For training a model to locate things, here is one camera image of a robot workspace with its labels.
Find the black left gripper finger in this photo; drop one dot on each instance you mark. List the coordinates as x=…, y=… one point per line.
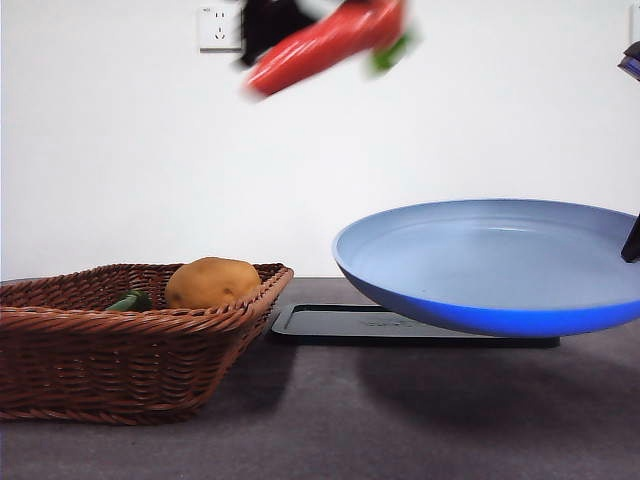
x=262, y=27

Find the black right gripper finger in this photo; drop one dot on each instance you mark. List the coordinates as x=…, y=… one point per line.
x=633, y=245

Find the orange carrot with green leaves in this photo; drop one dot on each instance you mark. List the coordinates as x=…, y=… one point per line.
x=320, y=45

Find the light blue round plate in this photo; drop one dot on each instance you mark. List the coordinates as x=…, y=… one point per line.
x=475, y=260

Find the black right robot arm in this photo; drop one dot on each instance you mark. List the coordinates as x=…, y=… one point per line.
x=632, y=62

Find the yellow-brown potato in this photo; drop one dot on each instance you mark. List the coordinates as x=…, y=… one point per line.
x=210, y=282

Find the green chili pepper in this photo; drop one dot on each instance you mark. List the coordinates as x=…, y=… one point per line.
x=130, y=300

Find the black rectangular tray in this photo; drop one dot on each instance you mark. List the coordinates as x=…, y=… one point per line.
x=320, y=327

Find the brown wicker basket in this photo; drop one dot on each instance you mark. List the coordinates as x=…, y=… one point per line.
x=100, y=360

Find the white wall power socket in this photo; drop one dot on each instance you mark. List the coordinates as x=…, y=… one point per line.
x=217, y=27

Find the white wall plate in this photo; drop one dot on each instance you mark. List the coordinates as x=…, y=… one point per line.
x=635, y=25

